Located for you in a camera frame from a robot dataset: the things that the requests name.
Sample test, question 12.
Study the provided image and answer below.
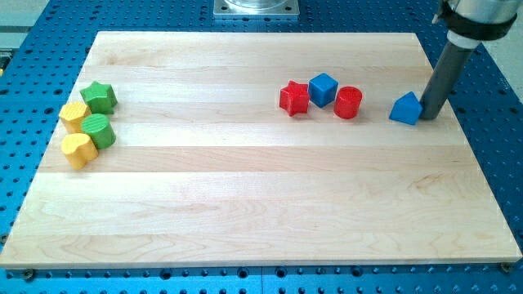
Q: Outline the blue triangle block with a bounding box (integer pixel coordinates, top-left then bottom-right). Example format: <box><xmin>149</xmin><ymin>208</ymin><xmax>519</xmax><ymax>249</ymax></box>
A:
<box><xmin>389</xmin><ymin>91</ymin><xmax>422</xmax><ymax>126</ymax></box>

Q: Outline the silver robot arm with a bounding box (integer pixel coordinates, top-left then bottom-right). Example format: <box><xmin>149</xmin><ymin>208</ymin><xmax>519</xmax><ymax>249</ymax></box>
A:
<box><xmin>433</xmin><ymin>0</ymin><xmax>522</xmax><ymax>41</ymax></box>

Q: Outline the red star block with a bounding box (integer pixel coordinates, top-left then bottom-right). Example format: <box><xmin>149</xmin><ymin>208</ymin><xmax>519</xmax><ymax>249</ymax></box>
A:
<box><xmin>279</xmin><ymin>81</ymin><xmax>310</xmax><ymax>117</ymax></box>

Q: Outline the blue cube block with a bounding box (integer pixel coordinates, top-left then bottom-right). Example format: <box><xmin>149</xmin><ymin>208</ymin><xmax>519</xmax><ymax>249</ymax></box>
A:
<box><xmin>308</xmin><ymin>73</ymin><xmax>338</xmax><ymax>108</ymax></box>

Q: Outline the light wooden board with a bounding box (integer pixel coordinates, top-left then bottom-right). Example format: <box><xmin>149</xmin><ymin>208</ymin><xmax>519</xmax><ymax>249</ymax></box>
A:
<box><xmin>1</xmin><ymin>31</ymin><xmax>521</xmax><ymax>269</ymax></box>

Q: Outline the red cylinder block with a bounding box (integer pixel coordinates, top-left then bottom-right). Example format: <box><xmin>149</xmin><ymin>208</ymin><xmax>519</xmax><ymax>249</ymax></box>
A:
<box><xmin>334</xmin><ymin>86</ymin><xmax>363</xmax><ymax>119</ymax></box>

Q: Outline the green cylinder block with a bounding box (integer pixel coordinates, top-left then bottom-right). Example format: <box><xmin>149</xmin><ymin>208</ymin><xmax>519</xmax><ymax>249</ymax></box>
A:
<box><xmin>81</xmin><ymin>114</ymin><xmax>116</xmax><ymax>149</ymax></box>

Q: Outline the green star block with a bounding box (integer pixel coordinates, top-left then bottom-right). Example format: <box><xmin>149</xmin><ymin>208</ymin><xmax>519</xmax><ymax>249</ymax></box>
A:
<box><xmin>80</xmin><ymin>81</ymin><xmax>118</xmax><ymax>114</ymax></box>

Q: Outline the yellow heart block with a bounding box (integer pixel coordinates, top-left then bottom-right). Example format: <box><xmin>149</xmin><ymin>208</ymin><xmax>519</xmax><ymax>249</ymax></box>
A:
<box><xmin>60</xmin><ymin>133</ymin><xmax>98</xmax><ymax>170</ymax></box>

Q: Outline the yellow hexagon block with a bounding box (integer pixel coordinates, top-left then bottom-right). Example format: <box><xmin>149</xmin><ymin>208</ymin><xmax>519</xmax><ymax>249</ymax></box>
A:
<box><xmin>59</xmin><ymin>101</ymin><xmax>92</xmax><ymax>133</ymax></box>

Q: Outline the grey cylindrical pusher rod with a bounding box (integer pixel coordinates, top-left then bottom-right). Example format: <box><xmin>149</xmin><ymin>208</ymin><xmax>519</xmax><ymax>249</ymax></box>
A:
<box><xmin>420</xmin><ymin>30</ymin><xmax>481</xmax><ymax>120</ymax></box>

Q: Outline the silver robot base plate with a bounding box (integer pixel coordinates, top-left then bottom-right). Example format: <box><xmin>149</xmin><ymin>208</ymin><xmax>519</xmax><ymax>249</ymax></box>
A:
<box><xmin>213</xmin><ymin>0</ymin><xmax>299</xmax><ymax>18</ymax></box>

